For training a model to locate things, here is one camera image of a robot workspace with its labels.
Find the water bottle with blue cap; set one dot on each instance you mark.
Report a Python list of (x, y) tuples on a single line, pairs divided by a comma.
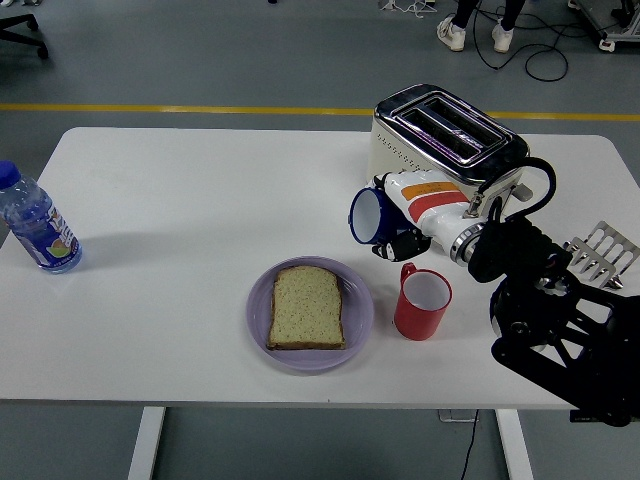
[(40, 230)]

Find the white paper card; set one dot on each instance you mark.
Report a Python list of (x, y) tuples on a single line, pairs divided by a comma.
[(539, 187)]

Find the black office chair base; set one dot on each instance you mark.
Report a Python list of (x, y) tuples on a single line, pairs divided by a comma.
[(25, 21)]

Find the metal equipment frame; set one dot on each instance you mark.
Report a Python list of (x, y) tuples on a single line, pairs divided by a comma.
[(620, 35)]

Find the grey box under table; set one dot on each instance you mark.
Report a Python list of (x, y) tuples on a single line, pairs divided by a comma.
[(450, 415)]

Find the blue enamel cup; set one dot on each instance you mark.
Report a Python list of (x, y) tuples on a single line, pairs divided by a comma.
[(367, 215)]

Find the purple plate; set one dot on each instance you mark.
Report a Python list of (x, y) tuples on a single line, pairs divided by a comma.
[(360, 310)]

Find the cream and chrome toaster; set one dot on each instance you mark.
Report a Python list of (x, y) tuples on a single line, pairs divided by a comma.
[(450, 125)]

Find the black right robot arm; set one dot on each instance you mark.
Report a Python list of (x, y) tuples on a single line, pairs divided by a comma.
[(540, 310)]

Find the person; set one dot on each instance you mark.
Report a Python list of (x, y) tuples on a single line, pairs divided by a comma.
[(452, 32)]

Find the white table leg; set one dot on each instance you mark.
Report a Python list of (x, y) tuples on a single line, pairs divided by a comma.
[(146, 445), (515, 445)]

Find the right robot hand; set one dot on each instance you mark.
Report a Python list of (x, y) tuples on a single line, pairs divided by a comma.
[(435, 210)]

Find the slice of bread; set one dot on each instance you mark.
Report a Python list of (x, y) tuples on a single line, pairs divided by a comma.
[(306, 310)]

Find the metal toast rack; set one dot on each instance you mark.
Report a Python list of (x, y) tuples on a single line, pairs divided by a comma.
[(607, 245)]

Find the red enamel cup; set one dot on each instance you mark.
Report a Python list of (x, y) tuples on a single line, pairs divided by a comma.
[(417, 322)]

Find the table height control panel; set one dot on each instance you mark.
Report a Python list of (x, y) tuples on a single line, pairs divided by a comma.
[(582, 417)]

